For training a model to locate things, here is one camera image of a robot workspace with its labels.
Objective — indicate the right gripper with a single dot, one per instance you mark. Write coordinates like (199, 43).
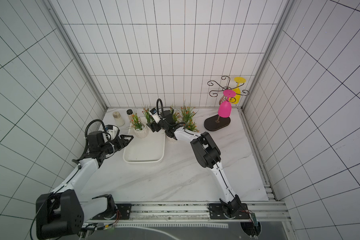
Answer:
(157, 125)

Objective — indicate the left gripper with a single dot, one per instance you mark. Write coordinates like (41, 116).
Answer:
(125, 141)

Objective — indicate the potted gypsophila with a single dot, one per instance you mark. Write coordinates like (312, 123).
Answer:
(175, 115)
(147, 115)
(140, 128)
(187, 115)

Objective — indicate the white storage tray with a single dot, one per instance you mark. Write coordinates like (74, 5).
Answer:
(147, 150)

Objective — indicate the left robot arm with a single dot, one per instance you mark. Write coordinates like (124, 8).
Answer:
(60, 212)

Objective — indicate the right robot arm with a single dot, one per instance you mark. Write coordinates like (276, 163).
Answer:
(207, 154)

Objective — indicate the beige cap white bottle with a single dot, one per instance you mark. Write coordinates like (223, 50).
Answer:
(119, 121)

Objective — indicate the black cap spice bottle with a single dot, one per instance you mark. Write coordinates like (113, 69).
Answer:
(130, 114)

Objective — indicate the magenta wine glass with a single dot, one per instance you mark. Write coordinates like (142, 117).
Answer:
(225, 108)

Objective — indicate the yellow wine glass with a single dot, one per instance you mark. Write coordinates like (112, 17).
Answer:
(240, 81)

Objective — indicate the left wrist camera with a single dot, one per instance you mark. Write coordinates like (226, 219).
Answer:
(113, 131)

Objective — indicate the black wire glass rack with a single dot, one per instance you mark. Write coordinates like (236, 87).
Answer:
(215, 122)

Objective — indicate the aluminium mounting rail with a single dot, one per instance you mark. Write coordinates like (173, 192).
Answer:
(141, 212)

